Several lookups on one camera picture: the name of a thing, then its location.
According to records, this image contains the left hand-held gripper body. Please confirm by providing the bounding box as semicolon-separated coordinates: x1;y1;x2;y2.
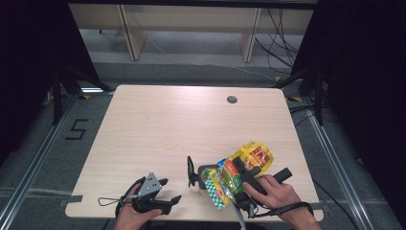
131;172;173;216

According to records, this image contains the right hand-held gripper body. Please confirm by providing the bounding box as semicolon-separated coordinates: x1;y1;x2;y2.
228;167;294;230

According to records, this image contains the yellow seasoning bag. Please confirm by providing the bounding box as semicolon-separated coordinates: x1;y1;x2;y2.
202;139;275;211

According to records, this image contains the clear container with black lid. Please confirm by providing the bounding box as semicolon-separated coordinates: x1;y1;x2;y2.
186;155;219;192

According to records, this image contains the person's right hand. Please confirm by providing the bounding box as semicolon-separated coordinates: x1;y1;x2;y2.
242;173;301;216

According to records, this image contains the person's left hand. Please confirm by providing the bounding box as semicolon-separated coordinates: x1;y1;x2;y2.
114;185;163;230

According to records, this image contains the grey tape strip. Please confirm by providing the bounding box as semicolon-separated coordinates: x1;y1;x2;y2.
58;194;84;207

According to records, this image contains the black metal stand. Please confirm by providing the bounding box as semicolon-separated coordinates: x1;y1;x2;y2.
50;62;113;127
272;66;326;127

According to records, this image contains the black curtain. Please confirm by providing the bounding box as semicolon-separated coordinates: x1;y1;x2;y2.
290;0;406;221
0;0;101;161

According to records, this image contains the light wooden shelf unit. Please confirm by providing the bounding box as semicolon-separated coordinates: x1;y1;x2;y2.
68;3;316;63

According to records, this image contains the black strap of left gripper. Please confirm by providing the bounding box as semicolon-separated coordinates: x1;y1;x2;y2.
114;176;146;219

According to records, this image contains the black strap of gripper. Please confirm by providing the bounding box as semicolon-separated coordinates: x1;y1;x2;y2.
114;176;146;219
253;200;316;220

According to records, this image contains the thin grey lanyard loop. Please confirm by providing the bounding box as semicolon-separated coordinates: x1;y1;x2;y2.
97;196;129;207

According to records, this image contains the black strap of right gripper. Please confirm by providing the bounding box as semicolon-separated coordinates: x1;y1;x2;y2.
253;200;316;220

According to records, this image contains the aluminium floor rail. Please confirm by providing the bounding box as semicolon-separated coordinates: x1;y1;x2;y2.
0;93;79;225
303;98;377;230

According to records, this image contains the black floor cable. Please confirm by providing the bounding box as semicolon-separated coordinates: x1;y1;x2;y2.
311;179;360;230

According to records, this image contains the bundle of black hanging cables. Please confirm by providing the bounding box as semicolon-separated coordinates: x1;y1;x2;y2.
254;8;305;75

